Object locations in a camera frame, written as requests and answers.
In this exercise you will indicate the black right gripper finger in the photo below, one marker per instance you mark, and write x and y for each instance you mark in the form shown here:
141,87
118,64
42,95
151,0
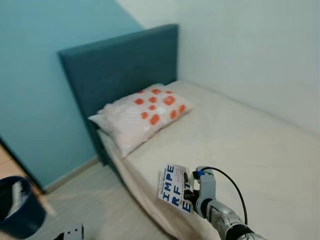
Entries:
186,177
187,194

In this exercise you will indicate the white book blue lettering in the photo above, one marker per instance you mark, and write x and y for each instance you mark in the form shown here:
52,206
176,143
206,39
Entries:
172,187

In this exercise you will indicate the pink patterned pillow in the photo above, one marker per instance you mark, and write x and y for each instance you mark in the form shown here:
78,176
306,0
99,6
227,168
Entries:
135,117

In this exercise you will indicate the wooden desk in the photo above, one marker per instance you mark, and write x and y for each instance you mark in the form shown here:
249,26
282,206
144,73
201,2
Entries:
10,165

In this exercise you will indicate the dark blue bin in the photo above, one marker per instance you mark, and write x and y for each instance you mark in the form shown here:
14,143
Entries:
27,215

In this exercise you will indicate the cream sheeted mattress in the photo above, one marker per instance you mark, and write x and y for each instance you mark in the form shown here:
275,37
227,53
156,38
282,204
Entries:
240,145

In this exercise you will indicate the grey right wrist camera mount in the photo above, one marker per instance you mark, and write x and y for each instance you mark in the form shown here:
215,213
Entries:
206,187

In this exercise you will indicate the teal upholstered headboard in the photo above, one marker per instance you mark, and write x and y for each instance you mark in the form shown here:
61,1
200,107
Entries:
115,65

